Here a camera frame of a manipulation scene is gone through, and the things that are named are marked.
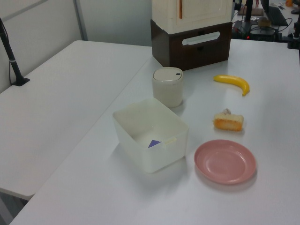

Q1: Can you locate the small cardboard box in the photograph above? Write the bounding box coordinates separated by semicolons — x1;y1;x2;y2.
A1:
257;17;271;27

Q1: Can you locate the beige push-lid trash can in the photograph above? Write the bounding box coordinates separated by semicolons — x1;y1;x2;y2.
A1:
151;67;184;109

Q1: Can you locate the black device with red light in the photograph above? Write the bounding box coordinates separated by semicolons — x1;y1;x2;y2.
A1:
231;20;275;41

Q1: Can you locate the black camera stand pole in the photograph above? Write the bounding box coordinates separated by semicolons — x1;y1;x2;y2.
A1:
0;17;30;86

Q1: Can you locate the white and brown appliance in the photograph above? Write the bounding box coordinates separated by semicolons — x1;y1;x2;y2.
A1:
150;19;233;72

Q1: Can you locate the black clamp mount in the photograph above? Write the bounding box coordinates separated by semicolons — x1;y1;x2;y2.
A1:
286;21;300;50

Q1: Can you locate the white translucent storage box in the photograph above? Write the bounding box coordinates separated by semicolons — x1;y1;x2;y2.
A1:
112;97;190;174

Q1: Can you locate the pink plastic plate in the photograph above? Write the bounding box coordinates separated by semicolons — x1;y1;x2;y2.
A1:
194;139;257;186

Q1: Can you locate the black laptop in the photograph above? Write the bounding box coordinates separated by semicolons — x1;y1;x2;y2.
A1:
263;5;289;27

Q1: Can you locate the cream drawer cabinet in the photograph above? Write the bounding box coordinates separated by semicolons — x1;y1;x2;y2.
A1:
151;0;233;35

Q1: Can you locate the yellow toy banana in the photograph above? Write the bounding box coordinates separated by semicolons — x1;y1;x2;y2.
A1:
213;74;250;97

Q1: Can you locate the black monitor stand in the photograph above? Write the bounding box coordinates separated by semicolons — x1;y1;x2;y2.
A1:
243;0;254;22

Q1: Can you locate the toy cake slice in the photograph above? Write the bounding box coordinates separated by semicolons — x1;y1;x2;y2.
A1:
212;108;244;132

